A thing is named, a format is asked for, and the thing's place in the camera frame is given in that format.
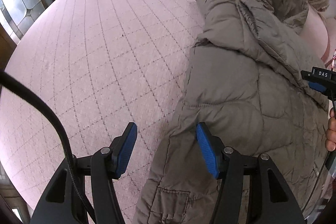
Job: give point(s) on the pink quilted bed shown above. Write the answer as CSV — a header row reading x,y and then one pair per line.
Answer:
x,y
105,43

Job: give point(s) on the glass panel door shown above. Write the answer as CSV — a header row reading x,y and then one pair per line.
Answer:
x,y
21,6

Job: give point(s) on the khaki puffer jacket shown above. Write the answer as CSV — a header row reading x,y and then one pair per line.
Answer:
x,y
236,82

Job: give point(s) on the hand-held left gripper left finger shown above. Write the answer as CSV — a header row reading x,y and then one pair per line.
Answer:
x,y
128,145

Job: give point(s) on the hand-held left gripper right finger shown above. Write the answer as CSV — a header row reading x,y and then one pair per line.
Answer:
x,y
206,150

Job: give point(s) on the person's right hand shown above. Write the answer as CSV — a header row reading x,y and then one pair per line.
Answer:
x,y
332,132

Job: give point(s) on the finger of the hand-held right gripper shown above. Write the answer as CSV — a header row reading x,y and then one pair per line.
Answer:
x,y
317,87

